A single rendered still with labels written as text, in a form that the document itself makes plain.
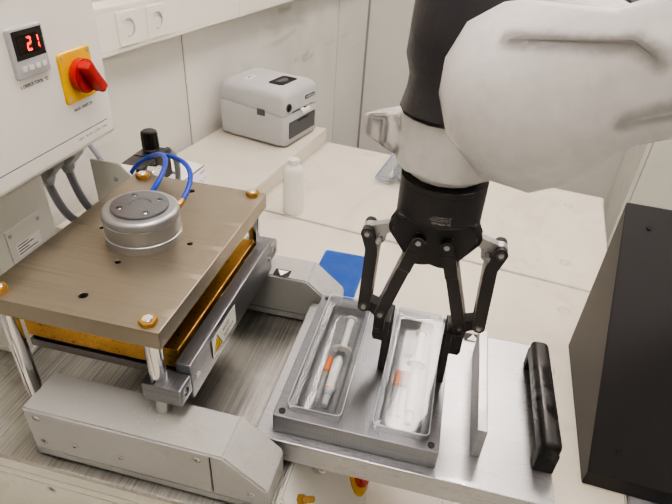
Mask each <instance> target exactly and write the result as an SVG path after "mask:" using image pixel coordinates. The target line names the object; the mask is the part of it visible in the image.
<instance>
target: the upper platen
mask: <svg viewBox="0 0 672 504"><path fill-rule="evenodd" d="M254 247H255V243H254V240H250V239H244V238H243V239H242V241H241V242H240V243H239V245H238V246H237V247H236V249H235V250H234V252H233V253H232V254H231V256H230V257H229V258H228V260H227V261H226V262H225V264H224V265H223V266H222V268H221V269H220V271H219V272H218V273H217V275H216V276H215V277H214V279H213V280H212V281H211V283H210V284H209V286H208V287H207V288H206V290H205V291H204V292H203V294H202V295H201V296H200V298H199V299H198V301H197V302H196V303H195V305H194V306H193V307H192V309H191V310H190V311H189V313H188V314H187V316H186V317H185V318H184V320H183V321H182V322H181V324H180V325H179V326H178V328H177V329H176V331H175V332H174V333H173V335H172V336H171V337H170V339H169V340H168V341H167V343H166V344H165V345H164V347H163V353H164V359H165V364H166V370H169V371H173V372H176V367H175V362H176V361H177V359H178V358H179V356H180V355H181V353H182V352H183V350H184V349H185V348H186V346H187V345H188V343H189V342H190V340H191V339H192V337H193V336H194V334H195V333H196V331H197V330H198V329H199V327H200V326H201V324H202V323H203V321H204V320H205V318H206V317H207V315H208V314H209V312H210V311H211V309H212V308H213V307H214V305H215V304H216V302H217V301H218V299H219V298H220V296H221V295H222V293H223V292H224V290H225V289H226V288H227V286H228V285H229V283H230V282H231V280H232V279H233V277H234V276H235V274H236V273H237V271H238V270H239V268H240V267H241V266H242V264H243V263H244V261H245V260H246V258H247V257H248V255H249V254H250V252H251V251H252V249H253V248H254ZM24 322H25V325H26V328H27V330H28V333H29V334H32V335H33V336H32V337H30V339H31V342H32V344H33V345H36V346H40V347H45V348H49V349H53V350H58V351H62V352H66V353H71V354H75V355H79V356H84V357H88V358H92V359H97V360H101V361H106V362H110V363H114V364H119V365H123V366H127V367H132V368H136V369H140V370H145V371H148V368H147V363H146V358H145V353H144V348H143V346H141V345H136V344H132V343H127V342H123V341H118V340H114V339H109V338H105V337H100V336H96V335H91V334H87V333H82V332H78V331H73V330H69V329H64V328H60V327H55V326H51V325H46V324H42V323H37V322H33V321H28V320H24Z"/></svg>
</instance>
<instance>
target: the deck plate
mask: <svg viewBox="0 0 672 504"><path fill-rule="evenodd" d="M303 321H304V320H299V319H294V318H289V317H285V316H280V315H275V314H270V313H265V312H260V311H254V310H250V309H247V310H246V312H245V313H244V315H243V317H242V318H241V320H240V322H239V323H238V325H237V327H236V329H235V330H234V332H233V334H232V335H231V337H230V339H229V340H228V342H227V344H226V345H225V347H224V349H223V350H222V352H221V354H220V355H219V357H218V359H217V360H216V362H215V364H214V365H213V367H212V369H211V371H210V372H209V374H208V376H207V377H206V379H205V381H204V382H203V384H202V386H201V387H200V389H199V391H198V392H197V394H196V396H195V397H194V398H191V397H188V399H187V400H186V402H185V403H186V404H190V405H194V406H198V407H202V408H207V409H211V410H215V411H219V412H223V413H228V414H232V415H236V416H240V417H243V418H244V419H245V420H247V421H248V422H249V423H250V424H252V425H253V426H254V427H255V428H256V427H257V425H258V423H259V420H260V418H261V416H262V414H263V411H264V409H265V407H266V405H267V402H268V400H269V398H270V396H271V393H272V391H273V389H274V386H275V384H276V382H277V380H278V377H279V375H280V373H281V371H282V368H283V366H284V364H285V362H286V359H287V357H288V355H289V353H290V350H291V348H292V346H293V343H294V341H295V339H296V337H297V334H298V332H299V330H300V328H301V325H302V323H303ZM32 356H33V358H34V361H35V364H36V367H37V369H38V372H39V375H40V378H41V380H42V383H43V385H44V383H45V382H46V381H47V380H48V379H49V378H50V377H51V376H52V375H53V374H54V373H60V374H64V375H68V376H72V377H76V378H81V379H85V380H89V381H93V382H97V383H102V384H106V385H110V386H114V387H118V388H123V389H127V390H131V391H135V392H139V393H143V391H142V386H141V382H142V381H143V379H144V378H145V376H146V375H147V374H148V371H145V370H140V369H136V368H132V367H127V366H123V365H119V364H114V363H110V362H106V361H101V360H97V359H92V358H88V357H84V356H79V355H75V354H71V353H66V352H62V351H58V350H53V349H49V348H45V347H40V348H39V349H38V350H37V351H36V352H35V353H34V354H33V355H32ZM29 400H30V399H29V396H28V394H27V391H26V388H25V386H24V383H23V381H22V378H21V376H20V373H19V371H18V368H17V366H16V363H15V360H14V358H13V355H12V353H11V352H8V351H4V350H0V457H2V458H5V459H9V460H13V461H16V462H20V463H24V464H27V465H31V466H35V467H38V468H42V469H46V470H49V471H53V472H57V473H60V474H64V475H68V476H71V477H75V478H79V479H82V480H86V481H90V482H93V483H97V484H101V485H105V486H108V487H112V488H116V489H119V490H123V491H127V492H130V493H134V494H138V495H141V496H145V497H149V498H152V499H156V500H160V501H163V502H167V503H171V504H233V503H229V502H226V501H222V500H218V499H214V498H211V497H207V496H203V495H199V494H196V493H192V492H188V491H184V490H181V489H177V488H173V487H169V486H166V485H162V484H158V483H154V482H151V481H147V480H143V479H139V478H136V477H132V476H128V475H125V474H121V473H117V472H113V471H110V470H106V469H102V468H98V467H95V466H91V465H87V464H83V463H80V462H76V461H72V460H68V459H65V458H61V457H57V456H53V455H50V454H46V453H42V452H40V451H39V449H38V446H37V444H36V441H35V439H34V437H33V434H32V432H31V429H30V427H29V424H28V422H27V420H26V417H25V415H24V412H23V409H22V407H23V406H24V405H25V404H26V403H27V402H28V401H29ZM289 463H290V461H287V460H283V472H282V475H281V477H280V480H279V483H278V486H277V488H276V491H275V494H274V497H273V499H272V502H271V504H275V502H276V500H277V497H278V494H279V491H280V488H281V486H282V483H283V480H284V477H285V474H286V471H287V469H288V466H289Z"/></svg>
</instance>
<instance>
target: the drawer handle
mask: <svg viewBox="0 0 672 504"><path fill-rule="evenodd" d="M523 364H524V369H526V370H529V375H530V386H531V397H532V408H533V419H534V430H535V441H536V450H535V453H534V455H533V457H532V460H531V463H532V469H533V470H537V471H541V472H546V473H550V474H552V473H553V471H554V469H555V467H556V465H557V463H558V461H559V458H560V453H561V451H562V441H561V434H560V427H559V420H558V412H557V405H556V398H555V391H554V384H553V377H552V370H551V363H550V355H549V348H548V345H547V344H545V343H542V342H537V341H536V342H532V343H531V345H530V347H529V348H528V351H527V354H526V357H525V359H524V362H523Z"/></svg>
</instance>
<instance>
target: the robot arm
mask: <svg viewBox="0 0 672 504"><path fill-rule="evenodd" d="M406 53H407V60H408V66H409V78H408V83H407V86H406V89H405V92H404V94H403V97H402V99H401V102H400V106H396V107H390V108H383V109H379V110H376V111H372V112H369V113H366V114H365V116H364V126H363V129H364V132H365V134H366V135H367V136H369V137H370V138H372V139H373V140H374V141H376V142H377V143H378V144H380V145H381V146H383V147H384V148H385V149H387V150H388V151H390V152H392V153H394V154H395V155H396V162H397V163H398V164H399V165H400V166H401V167H402V170H401V178H400V186H399V194H398V202H397V209H396V211H395V212H394V213H393V215H392V216H391V219H384V220H377V219H376V218H375V217H373V216H369V217H367V218H366V221H365V223H364V226H363V228H362V230H361V236H362V240H363V244H364V247H365V254H364V261H363V269H362V276H361V283H360V291H359V298H358V308H359V310H361V311H367V310H368V311H370V312H371V313H372V314H373V315H374V321H373V329H372V337H373V339H378V340H381V346H380V353H379V360H378V366H377V369H379V370H384V366H385V362H386V358H387V354H388V349H389V344H390V337H391V331H392V325H393V319H394V313H395V307H396V305H393V302H394V300H395V298H396V296H397V294H398V292H399V290H400V289H401V287H402V285H403V283H404V281H405V279H406V277H407V275H408V274H409V273H410V271H411V269H412V267H413V266H414V264H419V265H426V264H429V265H432V266H434V267H437V268H442V269H443V270H444V277H445V280H446V285H447V292H448V299H449V306H450V313H451V315H447V317H446V322H445V327H444V332H443V338H442V343H441V348H440V353H439V358H438V367H437V375H436V381H437V382H441V383H443V378H444V373H445V368H446V364H447V359H448V354H453V355H458V354H459V353H460V350H461V345H462V341H463V338H464V337H465V332H467V331H472V330H473V331H474V332H476V333H482V332H484V330H485V327H486V322H487V318H488V313H489V309H490V304H491V299H492V295H493V290H494V286H495V281H496V277H497V272H498V271H499V269H500V268H501V267H502V265H503V264H504V263H505V261H506V260H507V258H508V242H507V239H506V238H504V237H498V238H496V239H494V238H492V237H489V236H487V235H485V234H483V230H482V227H481V224H480V221H481V217H482V212H483V208H484V204H485V199H486V195H487V191H488V187H489V181H492V182H496V183H499V184H502V185H505V186H508V187H511V188H514V189H517V190H520V191H523V192H526V193H531V192H535V191H540V190H545V189H550V188H554V187H559V186H561V185H563V184H565V183H567V182H569V181H571V180H572V179H574V178H576V177H578V176H580V175H582V174H584V173H586V172H587V171H589V170H591V169H593V168H595V167H597V166H599V165H601V164H602V163H604V162H606V161H608V160H610V159H612V158H614V157H615V156H617V155H619V154H621V153H623V152H625V151H627V150H629V149H630V148H632V147H634V146H636V145H640V144H646V143H652V142H658V141H664V140H670V139H672V0H415V2H414V8H413V14H412V20H411V26H410V32H409V38H408V45H407V51H406ZM390 232H391V234H392V235H393V237H394V238H395V240H396V242H397V243H398V245H399V246H400V248H401V250H402V253H401V255H400V257H399V259H398V261H397V263H396V265H395V267H394V269H393V271H392V273H391V275H390V277H389V279H388V281H387V283H386V285H385V287H384V289H383V291H382V293H381V295H379V297H378V296H376V295H374V294H373V292H374V286H375V279H376V273H377V266H378V260H379V253H380V247H381V243H383V242H384V241H385V239H386V236H387V233H390ZM477 247H479V248H480V249H481V259H482V260H483V265H482V270H481V275H480V280H479V285H478V290H477V295H476V300H475V305H474V310H473V312H472V313H466V310H465V302H464V294H463V286H462V278H461V270H460V260H461V259H463V258H464V257H465V256H467V255H468V254H469V253H470V252H472V251H473V250H474V249H476V248H477Z"/></svg>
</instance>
